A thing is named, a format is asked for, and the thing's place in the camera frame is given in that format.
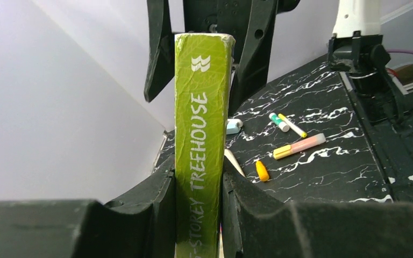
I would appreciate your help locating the orange highlighter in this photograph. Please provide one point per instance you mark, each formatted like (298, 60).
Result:
(262, 171)

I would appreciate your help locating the yellow pink highlighter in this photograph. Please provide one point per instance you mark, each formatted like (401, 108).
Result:
(299, 146)

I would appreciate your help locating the green book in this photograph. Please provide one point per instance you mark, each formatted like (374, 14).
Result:
(203, 67)

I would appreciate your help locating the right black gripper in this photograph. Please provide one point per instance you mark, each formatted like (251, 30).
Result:
(253, 19)

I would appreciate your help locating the beige backpack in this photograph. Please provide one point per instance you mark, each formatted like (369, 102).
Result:
(229, 155)

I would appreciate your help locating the light blue eraser box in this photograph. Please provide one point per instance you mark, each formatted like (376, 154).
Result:
(233, 126)

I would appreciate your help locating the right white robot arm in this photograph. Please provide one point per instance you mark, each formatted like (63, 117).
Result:
(355, 46)

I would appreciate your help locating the yellow white pen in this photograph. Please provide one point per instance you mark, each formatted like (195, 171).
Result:
(294, 127)

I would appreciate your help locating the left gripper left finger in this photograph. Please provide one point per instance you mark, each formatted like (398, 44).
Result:
(138, 223)

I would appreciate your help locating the green white glue stick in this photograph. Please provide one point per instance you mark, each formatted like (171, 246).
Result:
(283, 126)

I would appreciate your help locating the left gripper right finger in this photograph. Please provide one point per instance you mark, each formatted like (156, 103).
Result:
(255, 224)

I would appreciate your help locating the black base frame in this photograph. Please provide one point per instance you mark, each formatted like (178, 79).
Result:
(392, 144)

